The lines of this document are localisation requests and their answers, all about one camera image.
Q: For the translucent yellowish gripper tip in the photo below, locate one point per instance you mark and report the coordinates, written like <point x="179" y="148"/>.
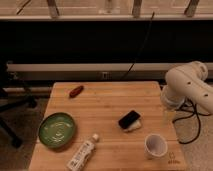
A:
<point x="168" y="115"/>

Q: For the white plastic bottle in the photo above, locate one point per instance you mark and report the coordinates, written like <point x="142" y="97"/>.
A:
<point x="83" y="153"/>

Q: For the white paper cup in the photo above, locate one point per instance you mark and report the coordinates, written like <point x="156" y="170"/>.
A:
<point x="155" y="146"/>

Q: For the white block under phone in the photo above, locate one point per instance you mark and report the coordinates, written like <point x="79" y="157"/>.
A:
<point x="133" y="126"/>

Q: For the black smartphone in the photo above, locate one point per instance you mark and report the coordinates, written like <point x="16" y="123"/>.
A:
<point x="128" y="119"/>

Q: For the green ceramic bowl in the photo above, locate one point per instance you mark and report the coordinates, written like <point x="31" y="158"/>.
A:
<point x="57" y="130"/>

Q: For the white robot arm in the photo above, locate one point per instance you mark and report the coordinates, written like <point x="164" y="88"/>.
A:
<point x="187" y="81"/>

